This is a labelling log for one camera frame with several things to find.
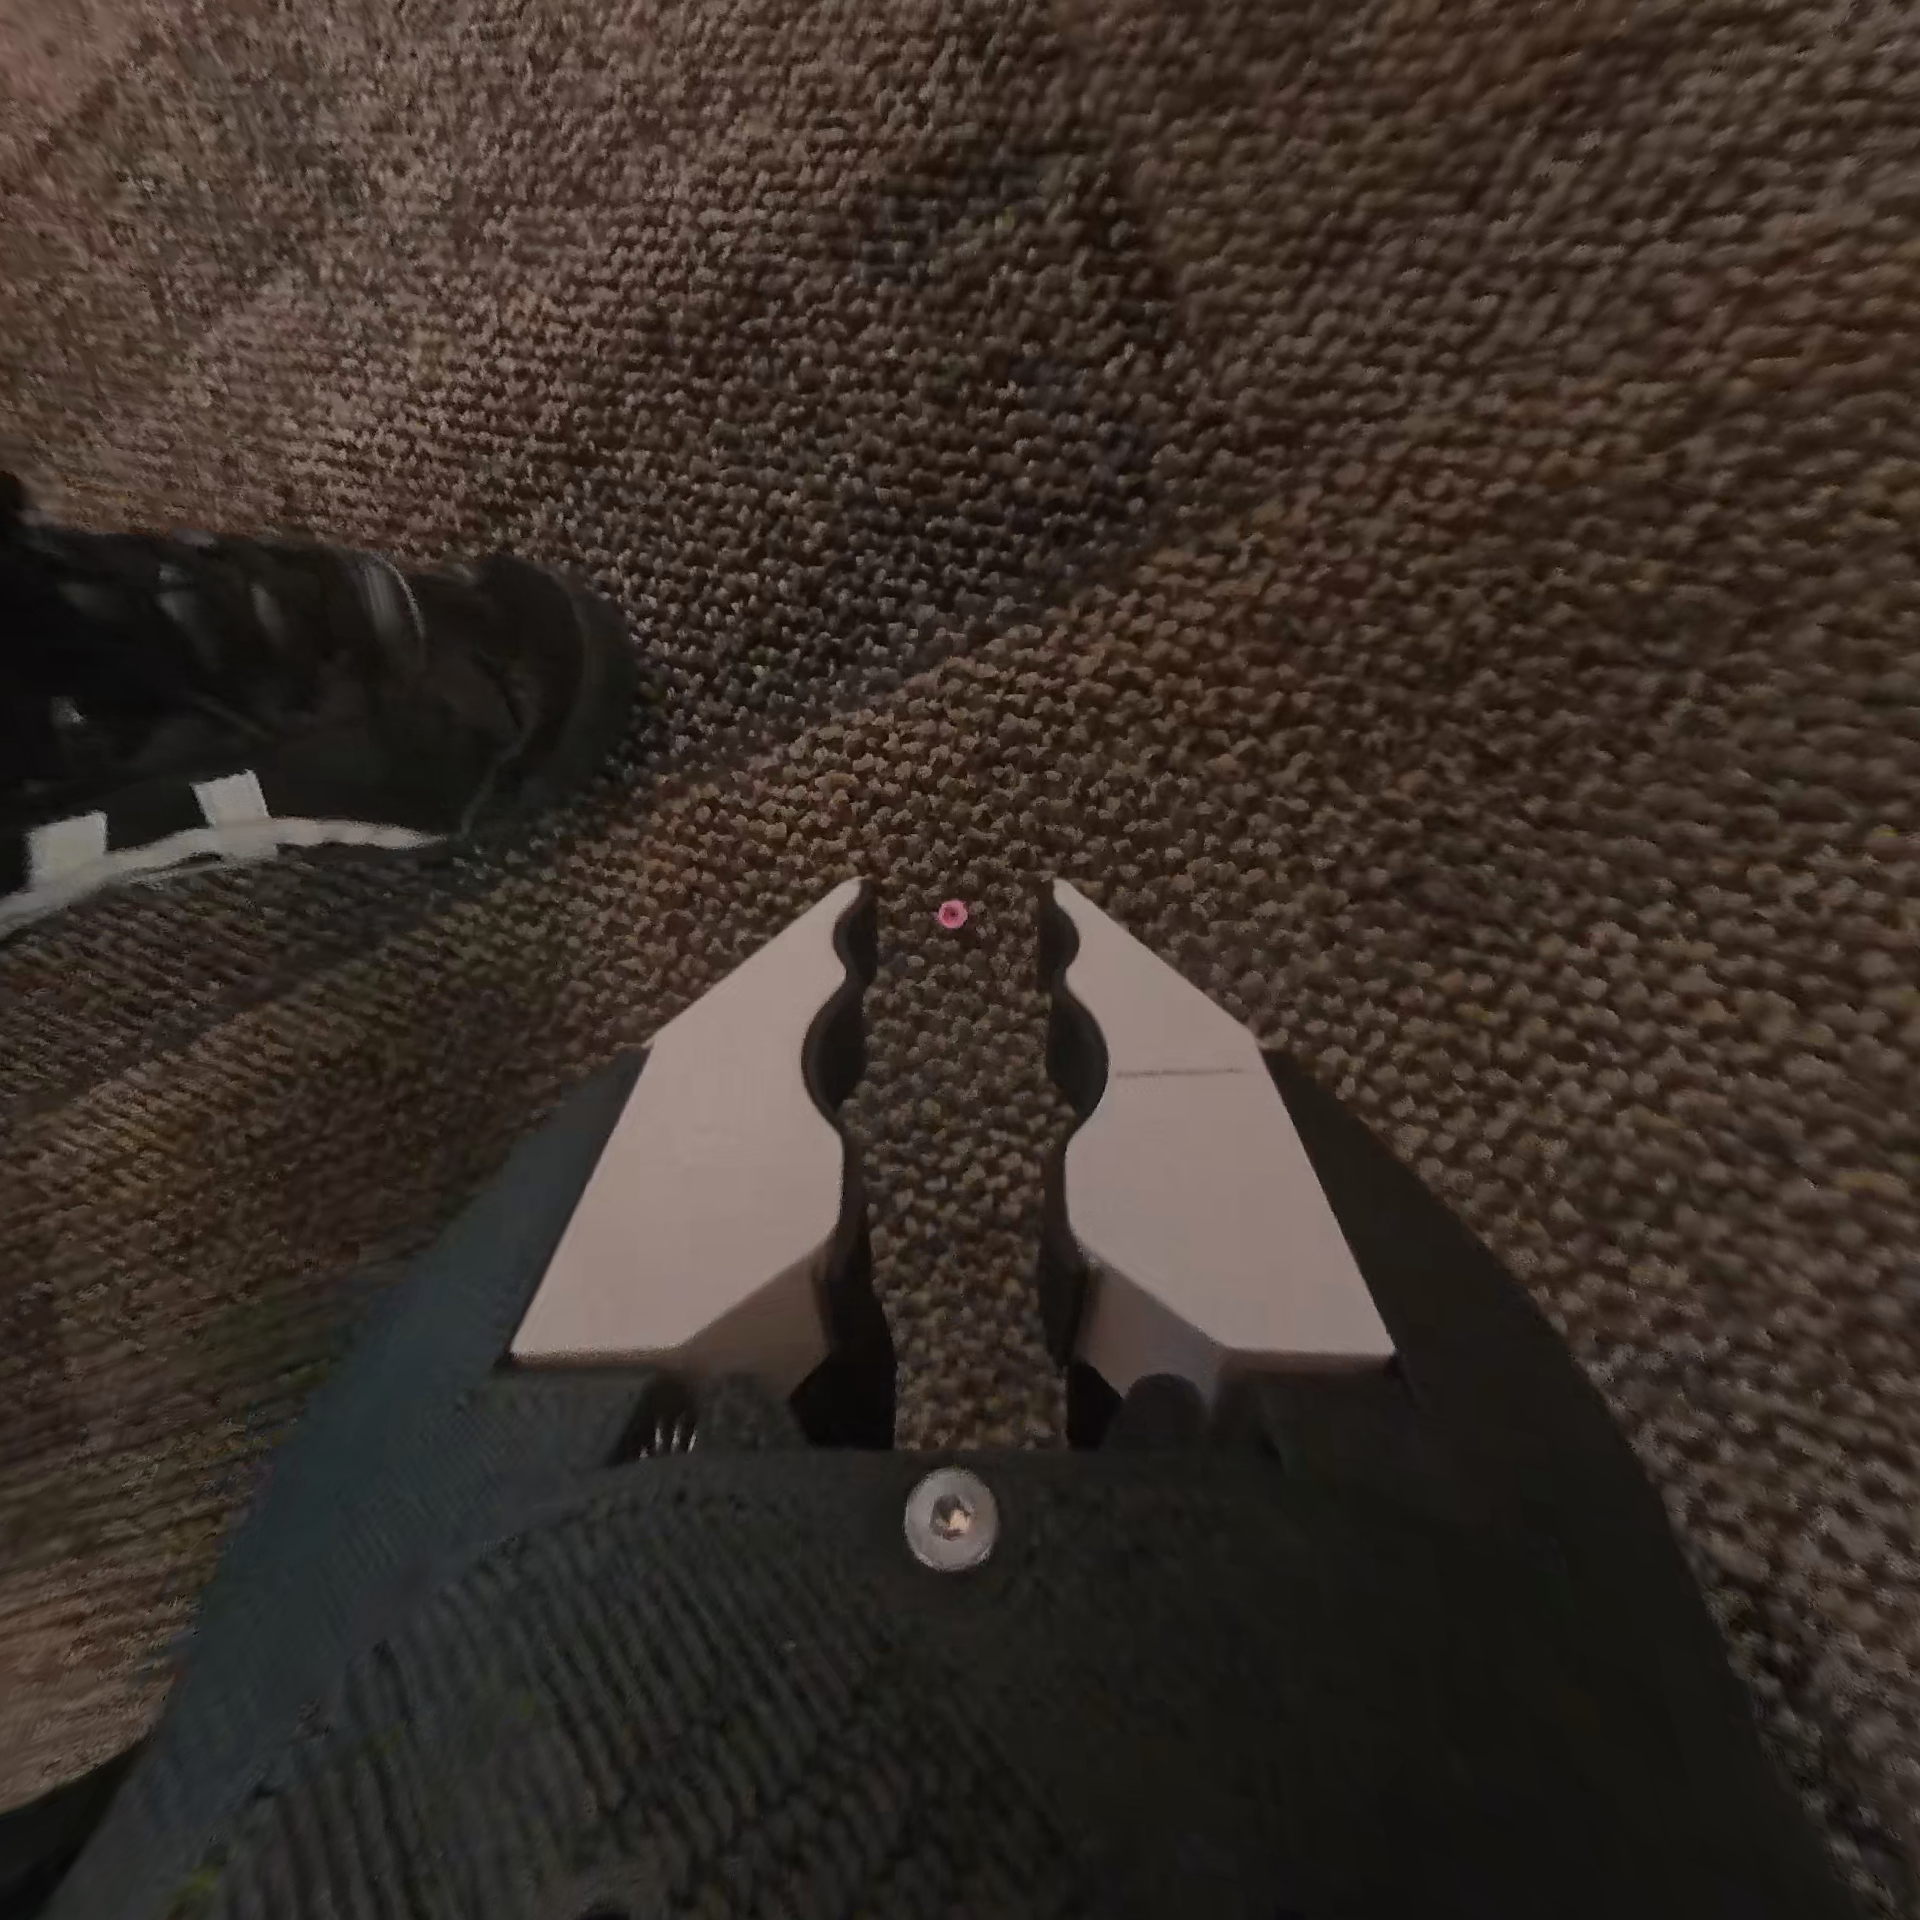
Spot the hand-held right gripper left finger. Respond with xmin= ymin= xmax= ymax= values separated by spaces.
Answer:
xmin=510 ymin=879 xmax=899 ymax=1405

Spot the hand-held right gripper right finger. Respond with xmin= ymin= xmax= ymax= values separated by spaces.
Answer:
xmin=1038 ymin=879 xmax=1401 ymax=1405

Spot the black shoe with white stripes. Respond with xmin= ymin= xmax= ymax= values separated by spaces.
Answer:
xmin=0 ymin=475 xmax=643 ymax=944

